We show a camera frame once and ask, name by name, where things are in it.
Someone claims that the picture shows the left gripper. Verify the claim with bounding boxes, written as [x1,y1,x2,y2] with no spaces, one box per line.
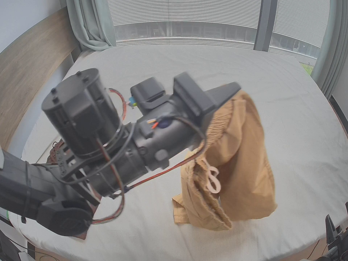
[133,72,242,171]

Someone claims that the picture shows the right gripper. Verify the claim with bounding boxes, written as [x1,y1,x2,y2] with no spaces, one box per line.
[325,201,348,261]

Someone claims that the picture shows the tan shorts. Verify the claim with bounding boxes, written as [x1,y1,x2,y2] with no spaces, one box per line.
[172,90,278,231]

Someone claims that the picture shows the bed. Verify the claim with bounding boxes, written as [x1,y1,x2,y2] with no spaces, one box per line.
[0,7,348,261]

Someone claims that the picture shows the window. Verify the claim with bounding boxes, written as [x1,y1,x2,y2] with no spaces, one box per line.
[105,0,333,67]

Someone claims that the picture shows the grey-green curtain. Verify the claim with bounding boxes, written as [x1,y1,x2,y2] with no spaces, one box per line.
[63,0,117,51]
[310,0,348,100]

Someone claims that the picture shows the brown shorts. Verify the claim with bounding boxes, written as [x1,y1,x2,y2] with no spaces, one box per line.
[48,140,102,240]

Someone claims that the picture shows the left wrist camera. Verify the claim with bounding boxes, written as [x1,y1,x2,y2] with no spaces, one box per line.
[130,77,174,116]

